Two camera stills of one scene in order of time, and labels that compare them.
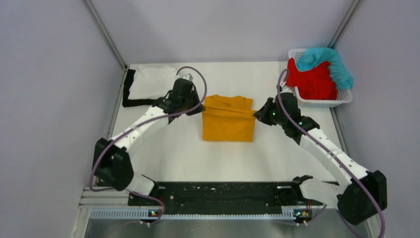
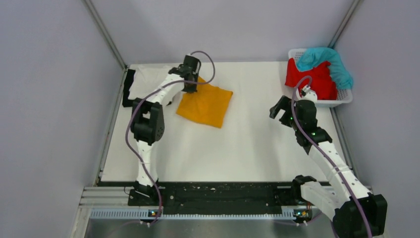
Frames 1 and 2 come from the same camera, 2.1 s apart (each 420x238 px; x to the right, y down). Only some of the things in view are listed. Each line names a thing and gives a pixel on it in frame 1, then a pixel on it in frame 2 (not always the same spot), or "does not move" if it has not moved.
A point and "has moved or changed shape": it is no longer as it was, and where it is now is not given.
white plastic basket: (342, 96) does not move
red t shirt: (315, 84) does not move
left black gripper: (194, 94) → (192, 89)
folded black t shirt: (127, 102) does not move
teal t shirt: (309, 58) does not move
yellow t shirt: (228, 119) has moved or changed shape
